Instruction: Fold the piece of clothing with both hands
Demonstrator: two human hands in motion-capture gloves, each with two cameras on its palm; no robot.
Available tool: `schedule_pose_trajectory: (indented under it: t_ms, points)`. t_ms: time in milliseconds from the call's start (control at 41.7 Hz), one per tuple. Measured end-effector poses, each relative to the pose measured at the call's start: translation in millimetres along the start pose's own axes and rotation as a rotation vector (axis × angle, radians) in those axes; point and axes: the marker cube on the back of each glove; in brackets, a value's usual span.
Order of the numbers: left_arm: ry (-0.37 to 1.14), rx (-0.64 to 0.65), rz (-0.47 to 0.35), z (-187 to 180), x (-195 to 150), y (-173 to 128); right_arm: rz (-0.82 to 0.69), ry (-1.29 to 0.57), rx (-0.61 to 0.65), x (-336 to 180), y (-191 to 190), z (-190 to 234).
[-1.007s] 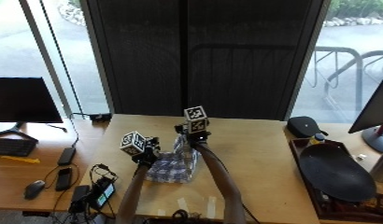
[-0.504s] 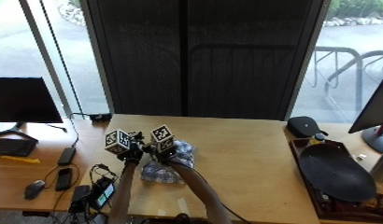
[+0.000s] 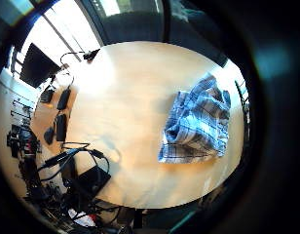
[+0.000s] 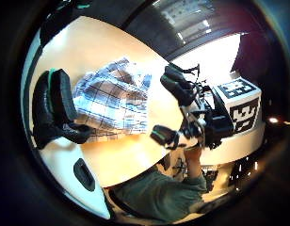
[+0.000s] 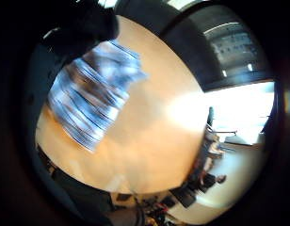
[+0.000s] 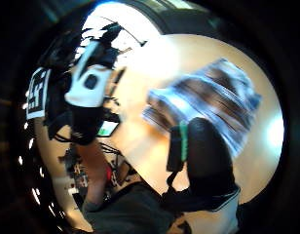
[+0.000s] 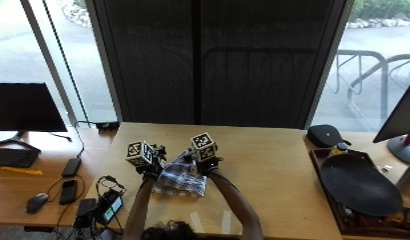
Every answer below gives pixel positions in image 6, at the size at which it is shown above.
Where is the striped blue brown cloth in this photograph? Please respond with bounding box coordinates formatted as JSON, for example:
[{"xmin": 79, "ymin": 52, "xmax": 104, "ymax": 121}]
[{"xmin": 141, "ymin": 58, "xmax": 263, "ymax": 159}]

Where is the white marker cube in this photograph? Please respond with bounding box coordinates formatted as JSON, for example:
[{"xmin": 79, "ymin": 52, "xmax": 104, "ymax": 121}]
[{"xmin": 25, "ymin": 66, "xmax": 53, "ymax": 121}]

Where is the the person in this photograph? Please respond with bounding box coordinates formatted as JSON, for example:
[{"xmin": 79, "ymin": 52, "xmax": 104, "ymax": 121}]
[{"xmin": 81, "ymin": 180, "xmax": 177, "ymax": 234}]

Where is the thin black cable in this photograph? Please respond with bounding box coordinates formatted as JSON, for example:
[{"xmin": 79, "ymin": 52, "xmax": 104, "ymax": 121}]
[{"xmin": 102, "ymin": 16, "xmax": 148, "ymax": 47}]

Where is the white palm camera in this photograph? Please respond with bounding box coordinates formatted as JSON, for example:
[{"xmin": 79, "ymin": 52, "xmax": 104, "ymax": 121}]
[{"xmin": 64, "ymin": 40, "xmax": 114, "ymax": 108}]

